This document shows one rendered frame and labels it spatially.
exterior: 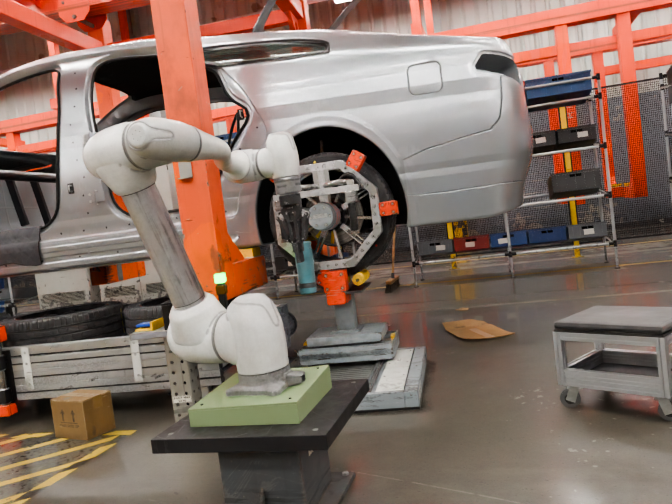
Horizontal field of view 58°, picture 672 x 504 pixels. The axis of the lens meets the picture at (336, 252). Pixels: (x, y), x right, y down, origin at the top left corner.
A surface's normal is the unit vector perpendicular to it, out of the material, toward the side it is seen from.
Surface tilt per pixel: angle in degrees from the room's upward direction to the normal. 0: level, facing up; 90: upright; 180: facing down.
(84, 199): 90
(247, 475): 90
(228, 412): 90
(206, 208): 90
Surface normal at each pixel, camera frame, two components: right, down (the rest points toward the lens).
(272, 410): -0.26, 0.08
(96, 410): 0.87, -0.08
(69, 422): -0.47, 0.11
